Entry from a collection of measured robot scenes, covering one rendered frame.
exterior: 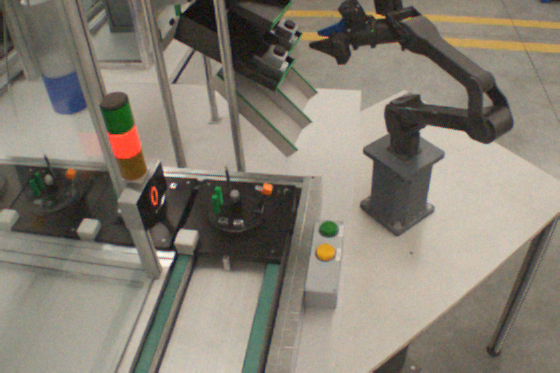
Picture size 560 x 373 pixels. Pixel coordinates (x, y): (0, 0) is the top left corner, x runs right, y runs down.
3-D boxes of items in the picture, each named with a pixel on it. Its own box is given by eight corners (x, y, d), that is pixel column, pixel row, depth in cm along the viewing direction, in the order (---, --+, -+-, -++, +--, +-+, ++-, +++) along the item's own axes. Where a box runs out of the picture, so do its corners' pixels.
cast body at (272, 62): (284, 71, 130) (294, 50, 125) (280, 81, 127) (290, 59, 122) (254, 57, 130) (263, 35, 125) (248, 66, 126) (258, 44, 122)
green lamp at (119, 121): (139, 118, 88) (133, 94, 85) (128, 136, 84) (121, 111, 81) (113, 117, 89) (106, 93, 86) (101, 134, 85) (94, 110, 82)
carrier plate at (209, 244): (296, 190, 132) (295, 184, 130) (280, 265, 113) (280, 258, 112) (204, 184, 136) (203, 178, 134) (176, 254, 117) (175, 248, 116)
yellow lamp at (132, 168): (151, 163, 94) (145, 142, 91) (141, 181, 90) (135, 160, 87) (126, 161, 95) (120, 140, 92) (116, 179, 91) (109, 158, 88)
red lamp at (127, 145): (145, 141, 91) (139, 119, 88) (135, 159, 87) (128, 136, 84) (120, 140, 92) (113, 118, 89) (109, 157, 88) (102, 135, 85)
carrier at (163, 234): (199, 183, 136) (191, 146, 128) (170, 253, 118) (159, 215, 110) (116, 177, 140) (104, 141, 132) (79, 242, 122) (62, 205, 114)
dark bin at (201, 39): (292, 66, 133) (302, 44, 128) (274, 92, 124) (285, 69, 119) (197, 16, 133) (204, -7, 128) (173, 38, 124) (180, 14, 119)
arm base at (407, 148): (423, 151, 123) (425, 130, 120) (404, 162, 121) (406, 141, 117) (402, 137, 128) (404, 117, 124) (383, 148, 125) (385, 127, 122)
